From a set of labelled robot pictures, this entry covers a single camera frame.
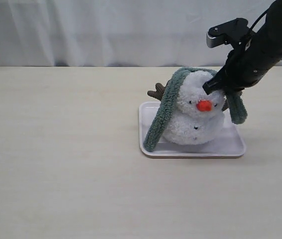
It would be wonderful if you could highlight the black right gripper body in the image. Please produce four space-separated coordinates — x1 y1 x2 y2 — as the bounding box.
214 47 270 91

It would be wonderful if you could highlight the green fuzzy scarf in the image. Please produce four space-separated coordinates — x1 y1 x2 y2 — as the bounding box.
143 66 248 153

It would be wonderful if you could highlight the white plush snowman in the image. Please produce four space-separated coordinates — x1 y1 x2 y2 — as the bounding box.
147 70 231 146

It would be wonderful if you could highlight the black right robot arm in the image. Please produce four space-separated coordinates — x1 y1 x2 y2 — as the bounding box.
203 0 282 95

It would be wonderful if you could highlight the white square tray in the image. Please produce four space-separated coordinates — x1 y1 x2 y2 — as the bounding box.
138 101 246 159

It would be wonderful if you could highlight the white backdrop curtain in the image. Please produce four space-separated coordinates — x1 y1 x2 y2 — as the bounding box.
0 0 271 67

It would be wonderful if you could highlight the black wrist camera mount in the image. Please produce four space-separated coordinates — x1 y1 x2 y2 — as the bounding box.
206 18 249 48

